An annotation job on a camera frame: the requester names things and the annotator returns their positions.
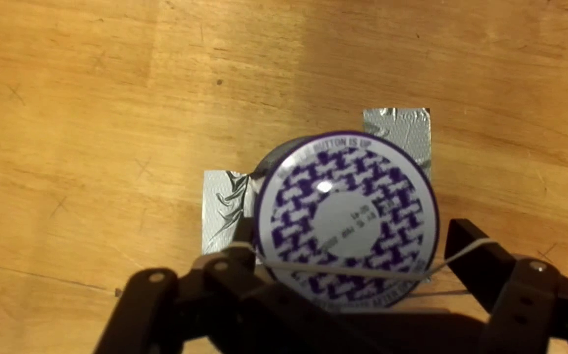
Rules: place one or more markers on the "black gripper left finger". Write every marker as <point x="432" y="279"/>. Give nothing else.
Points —
<point x="159" y="311"/>

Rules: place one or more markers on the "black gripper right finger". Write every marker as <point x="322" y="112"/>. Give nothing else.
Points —
<point x="525" y="297"/>

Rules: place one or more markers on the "white elastic band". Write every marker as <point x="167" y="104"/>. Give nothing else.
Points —
<point x="361" y="272"/>

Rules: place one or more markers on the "silver duct tape strip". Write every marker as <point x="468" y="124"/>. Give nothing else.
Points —
<point x="230" y="195"/>

